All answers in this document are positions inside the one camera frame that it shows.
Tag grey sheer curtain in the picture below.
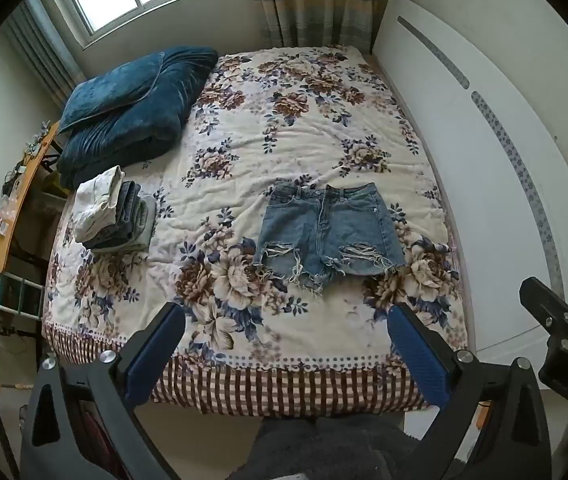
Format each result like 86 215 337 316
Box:
1 0 87 111

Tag folded dark blue quilt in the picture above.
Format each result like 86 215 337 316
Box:
57 47 219 190

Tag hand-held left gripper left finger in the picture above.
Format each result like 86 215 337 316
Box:
20 302 187 480

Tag dark blue pillow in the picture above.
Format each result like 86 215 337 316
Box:
58 51 165 134

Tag white headboard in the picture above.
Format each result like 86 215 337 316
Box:
371 0 568 356

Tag person's dark grey clothing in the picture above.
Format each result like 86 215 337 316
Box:
245 411 447 480

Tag wooden desk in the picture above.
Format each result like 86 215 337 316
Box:
0 121 62 277

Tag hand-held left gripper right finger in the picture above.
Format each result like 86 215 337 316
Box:
386 302 553 480

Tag striped green curtain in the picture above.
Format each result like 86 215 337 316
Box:
245 0 379 53

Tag folded white pants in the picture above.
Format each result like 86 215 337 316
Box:
73 166 128 242

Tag stack of folded clothes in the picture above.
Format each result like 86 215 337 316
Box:
85 180 145 249

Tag floral bed sheet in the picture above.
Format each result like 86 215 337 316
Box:
41 44 474 418

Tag ripped blue denim shorts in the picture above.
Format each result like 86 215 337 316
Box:
251 182 407 295

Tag folded light grey pants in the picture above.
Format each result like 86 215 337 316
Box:
95 195 157 254

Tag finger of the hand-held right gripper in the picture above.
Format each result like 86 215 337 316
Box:
519 277 568 347

